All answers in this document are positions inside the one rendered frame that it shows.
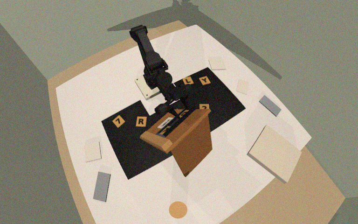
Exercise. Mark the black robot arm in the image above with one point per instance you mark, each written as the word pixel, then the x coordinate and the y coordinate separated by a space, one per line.
pixel 155 66

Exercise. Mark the grey cylindrical canister with tan lid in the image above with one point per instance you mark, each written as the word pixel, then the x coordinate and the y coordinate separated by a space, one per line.
pixel 178 209

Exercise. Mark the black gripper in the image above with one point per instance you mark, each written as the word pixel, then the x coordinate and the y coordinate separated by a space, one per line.
pixel 165 107

